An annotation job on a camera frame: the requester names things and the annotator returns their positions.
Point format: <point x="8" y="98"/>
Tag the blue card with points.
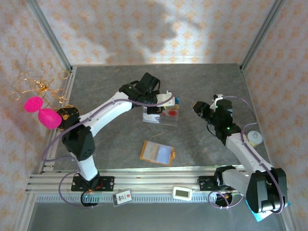
<point x="177" y="99"/>

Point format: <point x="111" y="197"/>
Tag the round pink sponge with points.
<point x="33" y="104"/>

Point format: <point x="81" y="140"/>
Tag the white digital timer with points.
<point x="181" y="192"/>

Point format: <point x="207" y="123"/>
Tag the blue snack packet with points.
<point x="258" y="216"/>

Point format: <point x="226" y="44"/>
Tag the aluminium mounting rail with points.
<point x="154" y="178"/>

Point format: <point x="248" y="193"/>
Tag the aluminium frame post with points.
<point x="262" y="33"/>
<point x="48" y="33"/>

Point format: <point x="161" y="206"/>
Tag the egg-shaped pink sponge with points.
<point x="49" y="119"/>

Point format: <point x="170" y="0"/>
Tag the aluminium side rail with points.
<point x="69" y="89"/>

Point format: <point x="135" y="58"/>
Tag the orange card holder wallet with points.
<point x="157" y="162"/>

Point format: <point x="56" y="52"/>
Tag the clear acrylic card stand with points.
<point x="168" y="121"/>

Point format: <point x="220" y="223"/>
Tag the white card with red circle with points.
<point x="171" y="113"/>

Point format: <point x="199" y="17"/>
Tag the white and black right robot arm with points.
<point x="247" y="154"/>

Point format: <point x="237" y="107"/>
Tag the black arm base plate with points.
<point x="108" y="184"/>
<point x="204" y="183"/>

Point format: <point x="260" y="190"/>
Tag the silver VIP card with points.
<point x="151" y="117"/>

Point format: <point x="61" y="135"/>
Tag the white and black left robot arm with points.
<point x="103" y="113"/>

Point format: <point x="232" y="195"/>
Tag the black and gold disc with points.
<point x="69" y="113"/>

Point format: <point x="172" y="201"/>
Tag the badge card with red logo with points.
<point x="122" y="197"/>

